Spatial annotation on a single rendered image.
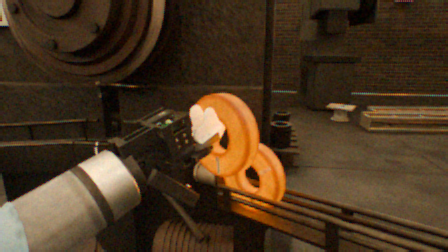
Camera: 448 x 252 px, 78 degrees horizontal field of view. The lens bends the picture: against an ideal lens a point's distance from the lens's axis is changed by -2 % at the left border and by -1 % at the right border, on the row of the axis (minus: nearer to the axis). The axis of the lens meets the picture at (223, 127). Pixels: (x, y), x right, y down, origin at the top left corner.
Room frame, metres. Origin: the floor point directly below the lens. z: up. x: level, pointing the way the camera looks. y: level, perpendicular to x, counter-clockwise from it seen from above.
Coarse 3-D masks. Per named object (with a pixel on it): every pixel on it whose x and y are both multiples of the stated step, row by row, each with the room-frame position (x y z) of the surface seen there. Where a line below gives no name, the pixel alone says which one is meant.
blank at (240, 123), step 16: (208, 96) 0.51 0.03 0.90; (224, 96) 0.49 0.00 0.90; (224, 112) 0.48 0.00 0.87; (240, 112) 0.46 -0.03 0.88; (240, 128) 0.46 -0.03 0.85; (256, 128) 0.47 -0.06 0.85; (240, 144) 0.46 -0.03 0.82; (256, 144) 0.46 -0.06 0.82; (208, 160) 0.51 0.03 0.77; (224, 160) 0.48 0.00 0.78; (240, 160) 0.46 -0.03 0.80; (224, 176) 0.48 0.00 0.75
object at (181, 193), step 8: (152, 168) 0.38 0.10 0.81; (152, 176) 0.37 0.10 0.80; (160, 176) 0.38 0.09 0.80; (152, 184) 0.37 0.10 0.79; (160, 184) 0.38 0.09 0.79; (168, 184) 0.39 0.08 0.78; (176, 184) 0.40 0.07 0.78; (184, 184) 0.43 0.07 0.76; (168, 192) 0.39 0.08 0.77; (176, 192) 0.40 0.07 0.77; (184, 192) 0.41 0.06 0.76; (192, 192) 0.42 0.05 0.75; (176, 200) 0.42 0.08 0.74; (184, 200) 0.41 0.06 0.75; (192, 200) 0.42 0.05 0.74
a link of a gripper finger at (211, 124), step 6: (210, 108) 0.47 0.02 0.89; (204, 114) 0.46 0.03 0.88; (210, 114) 0.46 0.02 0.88; (204, 120) 0.46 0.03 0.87; (210, 120) 0.46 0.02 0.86; (216, 120) 0.48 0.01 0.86; (204, 126) 0.45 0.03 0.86; (210, 126) 0.46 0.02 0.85; (216, 126) 0.47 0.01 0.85; (222, 126) 0.48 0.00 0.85; (198, 132) 0.44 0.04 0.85; (204, 132) 0.45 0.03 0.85; (210, 132) 0.46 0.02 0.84; (216, 132) 0.47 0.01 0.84; (222, 132) 0.48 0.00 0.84; (198, 138) 0.44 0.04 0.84; (204, 138) 0.45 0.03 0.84
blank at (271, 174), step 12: (264, 156) 0.54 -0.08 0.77; (276, 156) 0.55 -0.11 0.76; (264, 168) 0.54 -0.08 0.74; (276, 168) 0.53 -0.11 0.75; (228, 180) 0.61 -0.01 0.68; (240, 180) 0.59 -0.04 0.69; (264, 180) 0.54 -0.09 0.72; (276, 180) 0.52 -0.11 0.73; (252, 192) 0.56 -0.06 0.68; (264, 192) 0.54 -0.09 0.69; (276, 192) 0.52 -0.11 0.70; (240, 204) 0.58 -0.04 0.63; (264, 204) 0.54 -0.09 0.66
